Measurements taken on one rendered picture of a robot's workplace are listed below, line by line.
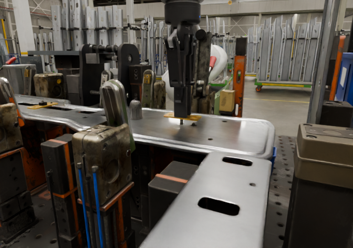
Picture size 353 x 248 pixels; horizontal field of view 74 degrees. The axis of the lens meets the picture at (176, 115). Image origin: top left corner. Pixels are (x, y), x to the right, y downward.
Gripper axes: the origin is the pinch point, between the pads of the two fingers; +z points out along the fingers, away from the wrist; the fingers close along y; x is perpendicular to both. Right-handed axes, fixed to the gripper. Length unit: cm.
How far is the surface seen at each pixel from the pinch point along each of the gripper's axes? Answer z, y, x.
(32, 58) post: -9, -32, -92
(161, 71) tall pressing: 50, -712, -375
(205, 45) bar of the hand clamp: -12.4, -15.8, 0.3
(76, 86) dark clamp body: 1, -16, -48
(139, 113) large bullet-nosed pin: 3.9, 0.4, -11.5
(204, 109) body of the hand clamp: 4.6, -13.3, 1.2
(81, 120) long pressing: 5.3, 6.9, -24.4
